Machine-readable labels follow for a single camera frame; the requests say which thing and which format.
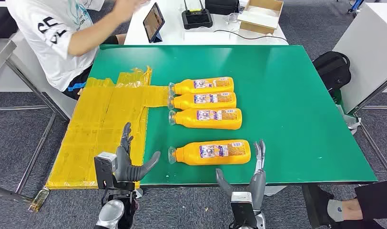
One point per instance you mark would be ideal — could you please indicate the person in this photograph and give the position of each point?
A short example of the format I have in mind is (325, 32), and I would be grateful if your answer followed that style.
(376, 196)
(54, 57)

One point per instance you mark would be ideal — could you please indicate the white table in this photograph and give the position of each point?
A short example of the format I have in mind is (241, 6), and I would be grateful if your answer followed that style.
(181, 38)

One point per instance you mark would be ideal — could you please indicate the orange detergent bottle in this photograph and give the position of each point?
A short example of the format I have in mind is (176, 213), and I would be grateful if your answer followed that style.
(212, 124)
(187, 102)
(184, 88)
(193, 156)

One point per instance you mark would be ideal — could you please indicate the white plastic bag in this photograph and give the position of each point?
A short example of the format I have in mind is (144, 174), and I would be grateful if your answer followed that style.
(351, 121)

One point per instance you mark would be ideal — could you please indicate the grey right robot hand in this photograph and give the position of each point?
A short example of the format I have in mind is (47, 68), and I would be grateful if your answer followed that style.
(258, 186)

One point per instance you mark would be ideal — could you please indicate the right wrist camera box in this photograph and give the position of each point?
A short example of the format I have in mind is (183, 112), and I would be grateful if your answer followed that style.
(242, 211)

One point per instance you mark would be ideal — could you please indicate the steel leg frame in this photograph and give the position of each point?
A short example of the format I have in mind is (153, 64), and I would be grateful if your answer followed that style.
(375, 91)

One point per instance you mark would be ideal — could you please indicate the white table foot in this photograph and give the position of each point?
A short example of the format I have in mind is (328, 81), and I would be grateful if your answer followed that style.
(275, 190)

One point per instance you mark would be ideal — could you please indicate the blue metal stand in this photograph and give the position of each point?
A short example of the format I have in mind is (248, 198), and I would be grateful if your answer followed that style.
(354, 6)

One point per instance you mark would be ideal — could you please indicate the steel frame table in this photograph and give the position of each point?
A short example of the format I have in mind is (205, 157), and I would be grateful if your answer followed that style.
(1, 53)

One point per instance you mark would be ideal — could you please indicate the white foam sheet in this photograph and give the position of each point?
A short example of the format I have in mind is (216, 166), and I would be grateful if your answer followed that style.
(259, 17)

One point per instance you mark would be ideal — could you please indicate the crumpled clear tape strip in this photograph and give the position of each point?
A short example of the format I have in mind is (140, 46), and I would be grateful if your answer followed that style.
(38, 200)

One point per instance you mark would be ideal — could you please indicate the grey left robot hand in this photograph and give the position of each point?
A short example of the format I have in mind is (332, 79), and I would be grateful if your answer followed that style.
(127, 170)

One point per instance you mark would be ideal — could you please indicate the black backpack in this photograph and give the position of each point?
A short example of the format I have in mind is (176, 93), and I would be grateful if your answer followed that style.
(332, 71)

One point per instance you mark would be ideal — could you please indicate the black router with antennas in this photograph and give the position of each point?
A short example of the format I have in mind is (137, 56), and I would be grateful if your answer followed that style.
(196, 19)

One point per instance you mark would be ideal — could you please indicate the black tablet on stand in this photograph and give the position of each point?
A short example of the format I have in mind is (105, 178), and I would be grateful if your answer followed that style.
(153, 22)

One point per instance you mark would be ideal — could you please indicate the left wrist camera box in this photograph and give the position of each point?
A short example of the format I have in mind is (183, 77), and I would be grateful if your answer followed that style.
(105, 172)

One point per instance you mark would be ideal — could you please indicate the black case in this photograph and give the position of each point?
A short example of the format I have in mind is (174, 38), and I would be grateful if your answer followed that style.
(222, 6)

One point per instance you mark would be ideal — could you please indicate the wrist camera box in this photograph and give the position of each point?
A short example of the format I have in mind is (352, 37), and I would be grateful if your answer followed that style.
(105, 172)
(242, 211)

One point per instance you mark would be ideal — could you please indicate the person's right hand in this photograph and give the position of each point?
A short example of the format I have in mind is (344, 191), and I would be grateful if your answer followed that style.
(130, 9)

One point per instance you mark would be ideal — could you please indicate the open cardboard box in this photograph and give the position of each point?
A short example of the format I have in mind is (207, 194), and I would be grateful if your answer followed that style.
(253, 28)

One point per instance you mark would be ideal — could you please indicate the yellow taped cardboard mat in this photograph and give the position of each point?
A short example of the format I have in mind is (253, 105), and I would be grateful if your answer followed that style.
(95, 126)

